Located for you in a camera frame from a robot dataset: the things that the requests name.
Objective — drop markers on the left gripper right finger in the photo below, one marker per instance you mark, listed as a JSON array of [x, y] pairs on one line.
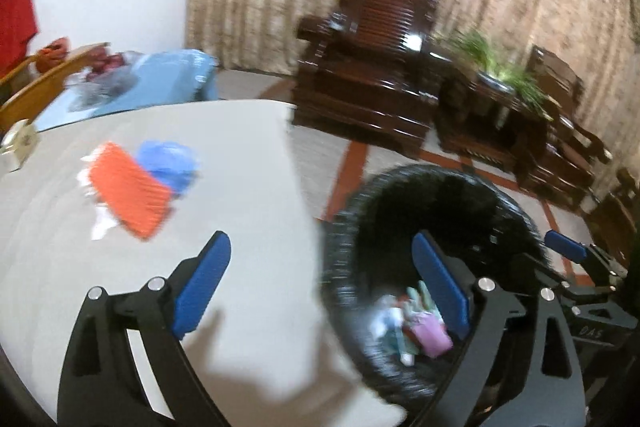
[[478, 311]]

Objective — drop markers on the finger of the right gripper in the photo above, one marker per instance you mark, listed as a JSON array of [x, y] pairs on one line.
[[596, 262]]

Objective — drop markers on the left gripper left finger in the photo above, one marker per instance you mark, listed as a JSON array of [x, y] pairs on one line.
[[100, 384]]

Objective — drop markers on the pink pouch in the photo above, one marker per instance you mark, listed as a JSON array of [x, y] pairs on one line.
[[430, 334]]

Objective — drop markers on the green rubber glove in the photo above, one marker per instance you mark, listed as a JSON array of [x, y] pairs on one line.
[[417, 300]]

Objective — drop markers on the white squeeze tube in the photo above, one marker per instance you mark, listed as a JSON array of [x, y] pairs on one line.
[[386, 327]]

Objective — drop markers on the black trash bin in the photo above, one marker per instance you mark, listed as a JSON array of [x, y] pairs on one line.
[[367, 255]]

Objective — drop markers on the dark wooden armchair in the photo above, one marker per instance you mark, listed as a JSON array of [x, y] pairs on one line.
[[555, 156], [365, 70]]

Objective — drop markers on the dark wooden side table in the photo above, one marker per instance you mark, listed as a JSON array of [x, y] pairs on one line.
[[481, 117]]

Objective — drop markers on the crumpled white tissue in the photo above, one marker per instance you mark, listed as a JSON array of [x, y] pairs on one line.
[[83, 178], [105, 221]]

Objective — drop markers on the potted green plant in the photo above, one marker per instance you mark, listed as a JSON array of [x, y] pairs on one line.
[[476, 50]]

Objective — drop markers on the blue plastic bag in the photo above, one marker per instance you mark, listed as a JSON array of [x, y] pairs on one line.
[[170, 163]]

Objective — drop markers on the tissue box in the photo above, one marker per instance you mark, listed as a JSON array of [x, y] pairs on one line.
[[17, 145]]

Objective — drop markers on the glass fruit bowl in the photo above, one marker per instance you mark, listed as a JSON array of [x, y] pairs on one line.
[[92, 94]]

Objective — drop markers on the blue tablecloth side table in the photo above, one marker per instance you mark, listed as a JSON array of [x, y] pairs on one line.
[[165, 78]]

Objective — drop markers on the red apples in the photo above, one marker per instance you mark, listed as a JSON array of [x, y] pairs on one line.
[[102, 61]]

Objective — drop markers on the red ornament on cabinet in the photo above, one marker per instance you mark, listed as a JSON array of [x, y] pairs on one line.
[[52, 55]]

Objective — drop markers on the red cloth cover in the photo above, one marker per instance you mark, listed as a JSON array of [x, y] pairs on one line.
[[17, 27]]

